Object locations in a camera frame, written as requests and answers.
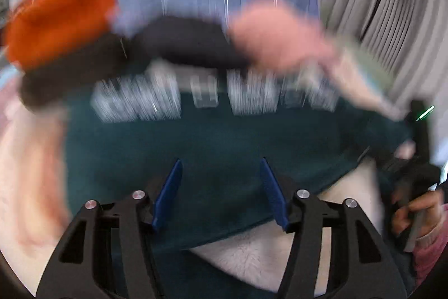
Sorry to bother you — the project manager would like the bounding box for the person's right hand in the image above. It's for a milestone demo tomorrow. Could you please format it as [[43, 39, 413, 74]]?
[[391, 190, 446, 238]]

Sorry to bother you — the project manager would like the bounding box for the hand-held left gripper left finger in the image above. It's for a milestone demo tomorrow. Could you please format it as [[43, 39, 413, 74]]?
[[35, 159, 183, 299]]

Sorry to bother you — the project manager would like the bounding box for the dark green fleece-lined hoodie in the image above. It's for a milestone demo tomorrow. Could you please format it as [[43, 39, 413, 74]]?
[[65, 73, 414, 255]]

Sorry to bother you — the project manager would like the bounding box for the pink printed blanket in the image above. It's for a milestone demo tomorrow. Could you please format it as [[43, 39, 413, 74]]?
[[0, 50, 414, 299]]

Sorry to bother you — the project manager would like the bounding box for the person's right forearm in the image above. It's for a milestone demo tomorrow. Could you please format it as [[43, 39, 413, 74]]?
[[413, 206, 448, 286]]

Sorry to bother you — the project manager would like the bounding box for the orange puffer jacket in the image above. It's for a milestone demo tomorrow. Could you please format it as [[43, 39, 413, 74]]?
[[5, 0, 118, 71]]

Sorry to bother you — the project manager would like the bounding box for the grey pleated curtain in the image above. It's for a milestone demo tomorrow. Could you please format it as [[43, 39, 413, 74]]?
[[319, 0, 448, 133]]

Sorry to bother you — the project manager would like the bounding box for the pink quilted jacket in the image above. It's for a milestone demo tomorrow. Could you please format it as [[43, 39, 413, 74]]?
[[228, 0, 337, 71]]

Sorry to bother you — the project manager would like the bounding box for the brown folded garment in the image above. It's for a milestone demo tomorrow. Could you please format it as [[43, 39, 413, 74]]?
[[19, 33, 152, 111]]

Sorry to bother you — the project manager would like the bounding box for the green pillow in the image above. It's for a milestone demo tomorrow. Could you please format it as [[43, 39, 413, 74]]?
[[335, 43, 397, 87]]

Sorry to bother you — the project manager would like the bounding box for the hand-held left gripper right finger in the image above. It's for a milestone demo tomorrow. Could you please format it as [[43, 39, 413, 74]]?
[[260, 157, 409, 299]]

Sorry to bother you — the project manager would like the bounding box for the black puffer jacket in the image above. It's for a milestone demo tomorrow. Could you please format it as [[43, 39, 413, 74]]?
[[136, 17, 250, 69]]

